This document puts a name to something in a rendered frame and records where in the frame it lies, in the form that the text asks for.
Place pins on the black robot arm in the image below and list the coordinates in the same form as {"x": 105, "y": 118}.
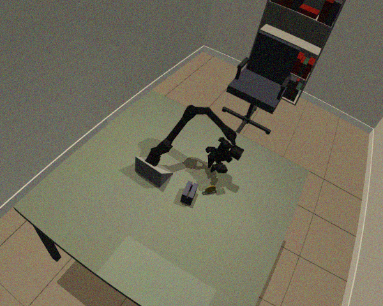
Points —
{"x": 163, "y": 147}

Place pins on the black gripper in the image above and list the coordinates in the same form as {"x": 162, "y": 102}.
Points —
{"x": 216, "y": 156}

